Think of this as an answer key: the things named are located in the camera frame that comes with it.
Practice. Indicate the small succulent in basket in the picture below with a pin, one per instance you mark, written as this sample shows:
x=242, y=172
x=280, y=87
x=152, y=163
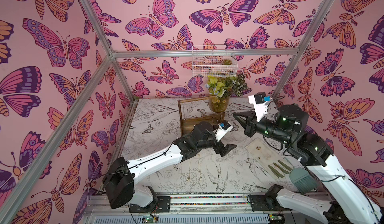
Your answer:
x=227, y=62

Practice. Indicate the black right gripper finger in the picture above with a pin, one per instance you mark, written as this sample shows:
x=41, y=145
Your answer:
x=242, y=121
x=245, y=114

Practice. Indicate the wooden jewelry display stand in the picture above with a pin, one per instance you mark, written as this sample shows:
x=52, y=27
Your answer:
x=195, y=110

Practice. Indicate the teal hand brush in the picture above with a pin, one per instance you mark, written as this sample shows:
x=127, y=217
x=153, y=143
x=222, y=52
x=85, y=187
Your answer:
x=303, y=181

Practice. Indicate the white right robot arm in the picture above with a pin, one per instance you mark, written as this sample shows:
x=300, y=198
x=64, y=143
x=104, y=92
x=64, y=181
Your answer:
x=350, y=204

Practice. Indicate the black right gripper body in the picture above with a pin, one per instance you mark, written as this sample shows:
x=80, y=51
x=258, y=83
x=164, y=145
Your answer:
x=252, y=127

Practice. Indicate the artificial plant in gold pot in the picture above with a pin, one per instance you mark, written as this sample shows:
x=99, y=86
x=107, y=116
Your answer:
x=222, y=88

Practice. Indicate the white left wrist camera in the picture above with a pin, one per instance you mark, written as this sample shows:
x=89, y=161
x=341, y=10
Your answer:
x=223, y=128

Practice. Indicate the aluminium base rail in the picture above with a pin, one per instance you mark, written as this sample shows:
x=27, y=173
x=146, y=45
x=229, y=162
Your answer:
x=235, y=208

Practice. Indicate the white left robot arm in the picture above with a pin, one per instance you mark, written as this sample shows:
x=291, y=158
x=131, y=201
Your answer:
x=122, y=180

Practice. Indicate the white wire wall basket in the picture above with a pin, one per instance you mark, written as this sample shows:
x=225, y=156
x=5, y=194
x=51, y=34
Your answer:
x=208, y=63

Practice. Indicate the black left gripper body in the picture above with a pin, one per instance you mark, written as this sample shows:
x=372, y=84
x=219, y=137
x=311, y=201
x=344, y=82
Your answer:
x=217, y=147

